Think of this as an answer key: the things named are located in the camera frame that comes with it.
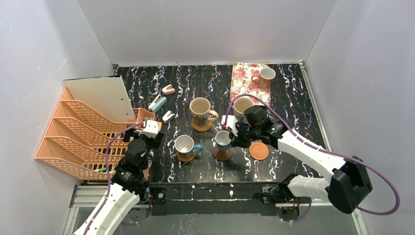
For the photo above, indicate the white folder board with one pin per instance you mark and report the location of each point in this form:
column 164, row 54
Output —
column 105, row 94

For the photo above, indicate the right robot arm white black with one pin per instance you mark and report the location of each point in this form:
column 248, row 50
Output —
column 344, row 183

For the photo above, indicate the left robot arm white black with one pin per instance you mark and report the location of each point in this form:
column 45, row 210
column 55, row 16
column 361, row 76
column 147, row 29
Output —
column 128, row 184

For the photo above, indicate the pink mini stapler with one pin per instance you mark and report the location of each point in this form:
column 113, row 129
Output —
column 169, row 89

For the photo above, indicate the woven rattan coaster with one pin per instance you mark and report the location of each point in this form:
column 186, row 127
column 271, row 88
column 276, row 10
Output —
column 200, row 128

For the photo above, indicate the small grey heart mug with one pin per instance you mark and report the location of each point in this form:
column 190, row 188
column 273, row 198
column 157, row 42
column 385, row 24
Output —
column 222, row 140

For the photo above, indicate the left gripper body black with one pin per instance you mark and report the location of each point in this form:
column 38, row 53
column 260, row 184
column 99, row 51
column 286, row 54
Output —
column 142, row 136

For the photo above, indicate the floral tray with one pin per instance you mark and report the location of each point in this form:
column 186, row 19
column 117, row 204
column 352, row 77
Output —
column 241, row 81

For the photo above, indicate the pink floral mug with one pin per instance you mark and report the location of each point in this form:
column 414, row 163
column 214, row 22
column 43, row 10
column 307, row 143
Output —
column 264, row 78

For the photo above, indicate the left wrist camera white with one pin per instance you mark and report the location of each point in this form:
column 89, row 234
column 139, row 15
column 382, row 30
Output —
column 151, row 129

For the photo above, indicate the light wooden coaster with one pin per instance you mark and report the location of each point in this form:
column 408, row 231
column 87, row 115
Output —
column 258, row 151
column 186, row 159

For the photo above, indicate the orange mesh file rack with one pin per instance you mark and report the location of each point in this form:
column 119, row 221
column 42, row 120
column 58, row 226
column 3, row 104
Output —
column 76, row 140

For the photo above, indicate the tall beige mug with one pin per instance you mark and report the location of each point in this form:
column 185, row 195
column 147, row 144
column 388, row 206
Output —
column 240, row 105

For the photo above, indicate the dark walnut wooden coaster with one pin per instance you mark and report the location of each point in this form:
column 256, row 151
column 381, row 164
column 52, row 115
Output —
column 222, row 155

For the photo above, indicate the blue mug white inside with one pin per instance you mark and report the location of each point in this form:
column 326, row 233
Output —
column 186, row 147

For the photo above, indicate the blue white stapler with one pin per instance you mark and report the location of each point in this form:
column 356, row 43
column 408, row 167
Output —
column 157, row 103

